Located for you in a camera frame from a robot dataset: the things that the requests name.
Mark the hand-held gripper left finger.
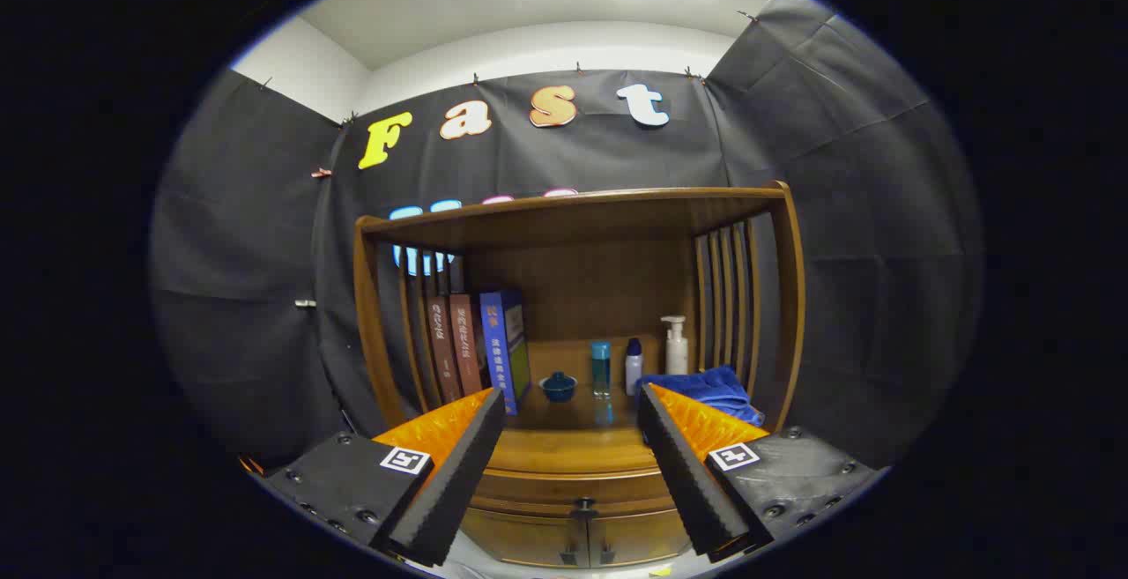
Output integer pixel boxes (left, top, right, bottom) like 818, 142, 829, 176
240, 388, 508, 568

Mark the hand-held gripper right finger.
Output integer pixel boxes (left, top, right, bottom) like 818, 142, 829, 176
636, 382, 887, 562

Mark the wooden drawer with black knob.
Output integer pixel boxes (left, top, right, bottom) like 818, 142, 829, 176
470, 467, 684, 523

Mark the wooden cabinet door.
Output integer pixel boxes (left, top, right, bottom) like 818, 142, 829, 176
586, 508, 693, 567
458, 508, 584, 569

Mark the wooden countertop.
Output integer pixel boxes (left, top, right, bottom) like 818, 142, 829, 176
489, 337, 697, 474

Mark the wooden cabinet with shelf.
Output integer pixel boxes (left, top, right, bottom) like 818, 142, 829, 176
352, 181, 807, 571

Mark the folded blue towel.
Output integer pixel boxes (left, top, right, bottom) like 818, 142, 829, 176
634, 365, 766, 427

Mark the white pump bottle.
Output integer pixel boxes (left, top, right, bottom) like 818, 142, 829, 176
661, 315, 690, 375

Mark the dark brown book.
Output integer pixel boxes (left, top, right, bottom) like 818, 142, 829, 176
426, 297, 464, 404

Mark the thick blue book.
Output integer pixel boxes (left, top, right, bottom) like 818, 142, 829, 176
479, 289, 532, 417

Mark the clear bottle with teal cap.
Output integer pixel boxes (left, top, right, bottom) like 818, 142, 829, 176
590, 340, 612, 401

